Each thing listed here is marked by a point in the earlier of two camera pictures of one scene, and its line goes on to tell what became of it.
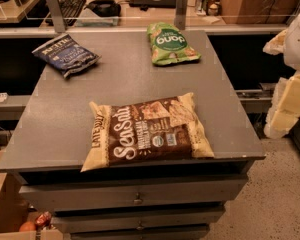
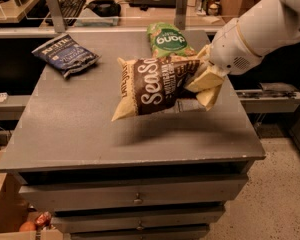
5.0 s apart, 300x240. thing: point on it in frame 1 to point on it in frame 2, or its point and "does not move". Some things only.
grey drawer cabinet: (52, 128) does not move
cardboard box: (8, 209) does not move
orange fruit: (27, 226) does not move
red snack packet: (43, 219) does not move
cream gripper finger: (276, 45) to (228, 51)
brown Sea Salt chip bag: (143, 131) to (154, 86)
